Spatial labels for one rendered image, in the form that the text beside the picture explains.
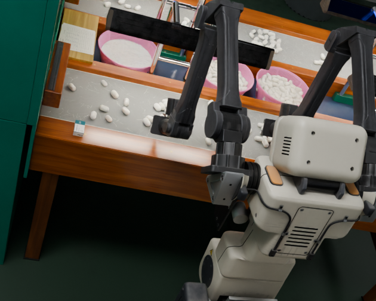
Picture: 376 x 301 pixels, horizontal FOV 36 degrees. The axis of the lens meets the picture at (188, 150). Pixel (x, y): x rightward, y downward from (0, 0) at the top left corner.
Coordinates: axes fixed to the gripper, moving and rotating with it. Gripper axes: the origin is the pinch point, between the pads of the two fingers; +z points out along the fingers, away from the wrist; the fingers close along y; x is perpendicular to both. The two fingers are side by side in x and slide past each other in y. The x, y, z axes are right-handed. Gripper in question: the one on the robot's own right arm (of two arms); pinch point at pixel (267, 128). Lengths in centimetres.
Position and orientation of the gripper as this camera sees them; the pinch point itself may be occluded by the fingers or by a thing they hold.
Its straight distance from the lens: 230.5
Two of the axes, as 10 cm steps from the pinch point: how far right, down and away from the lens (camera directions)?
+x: -2.0, 9.8, 0.5
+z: -2.2, -0.9, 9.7
